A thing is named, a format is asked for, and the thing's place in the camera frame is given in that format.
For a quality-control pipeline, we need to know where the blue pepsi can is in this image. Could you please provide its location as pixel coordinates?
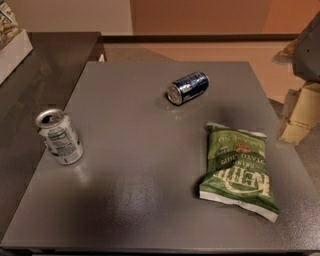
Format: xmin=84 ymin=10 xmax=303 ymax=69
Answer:
xmin=167 ymin=72 xmax=209 ymax=106

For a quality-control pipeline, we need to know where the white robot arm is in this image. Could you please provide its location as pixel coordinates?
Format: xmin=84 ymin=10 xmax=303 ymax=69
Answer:
xmin=276 ymin=12 xmax=320 ymax=144

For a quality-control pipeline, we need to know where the white green soda can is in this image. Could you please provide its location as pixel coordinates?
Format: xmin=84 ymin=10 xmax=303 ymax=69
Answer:
xmin=36 ymin=108 xmax=84 ymax=165

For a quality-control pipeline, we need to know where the green kettle chips bag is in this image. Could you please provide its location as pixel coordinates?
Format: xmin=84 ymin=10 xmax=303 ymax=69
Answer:
xmin=199 ymin=122 xmax=279 ymax=222

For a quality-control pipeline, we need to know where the dark side table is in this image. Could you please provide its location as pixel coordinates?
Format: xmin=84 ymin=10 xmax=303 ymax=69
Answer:
xmin=0 ymin=32 xmax=105 ymax=240

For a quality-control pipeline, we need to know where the white box with snacks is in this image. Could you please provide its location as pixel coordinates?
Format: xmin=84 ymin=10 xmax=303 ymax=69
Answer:
xmin=0 ymin=0 xmax=33 ymax=84

